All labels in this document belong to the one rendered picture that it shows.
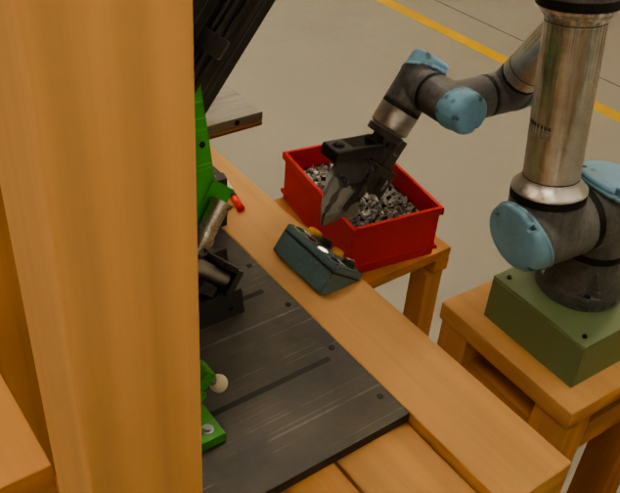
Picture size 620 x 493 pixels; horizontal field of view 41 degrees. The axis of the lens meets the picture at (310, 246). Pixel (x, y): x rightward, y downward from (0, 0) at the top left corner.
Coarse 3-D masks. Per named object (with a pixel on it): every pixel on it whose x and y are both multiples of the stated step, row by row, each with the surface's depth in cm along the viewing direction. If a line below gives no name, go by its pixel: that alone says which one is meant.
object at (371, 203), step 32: (288, 160) 177; (320, 160) 184; (288, 192) 182; (320, 192) 167; (416, 192) 172; (320, 224) 171; (352, 224) 166; (384, 224) 160; (416, 224) 165; (352, 256) 162; (384, 256) 167; (416, 256) 171
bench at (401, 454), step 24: (408, 432) 124; (360, 456) 120; (384, 456) 120; (408, 456) 120; (432, 456) 121; (312, 480) 116; (336, 480) 116; (360, 480) 116; (384, 480) 117; (408, 480) 117; (432, 480) 117; (456, 480) 117
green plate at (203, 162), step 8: (200, 88) 127; (200, 96) 127; (200, 104) 128; (200, 112) 128; (200, 120) 128; (200, 128) 129; (200, 136) 129; (200, 144) 130; (208, 144) 131; (200, 152) 130; (208, 152) 131; (200, 160) 131; (208, 160) 132; (200, 168) 131; (208, 168) 132; (200, 176) 132; (208, 176) 132; (200, 184) 132; (208, 184) 133; (200, 192) 132; (200, 200) 133
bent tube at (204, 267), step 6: (198, 264) 132; (204, 264) 133; (210, 264) 135; (204, 270) 133; (210, 270) 134; (216, 270) 135; (222, 270) 136; (204, 276) 134; (210, 276) 134; (216, 276) 135; (222, 276) 136; (228, 276) 137; (210, 282) 136; (216, 282) 136; (222, 282) 136; (228, 282) 137
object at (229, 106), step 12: (216, 96) 152; (228, 96) 152; (240, 96) 153; (216, 108) 149; (228, 108) 149; (240, 108) 149; (252, 108) 150; (216, 120) 145; (228, 120) 145; (240, 120) 147; (252, 120) 149; (216, 132) 145; (228, 132) 147
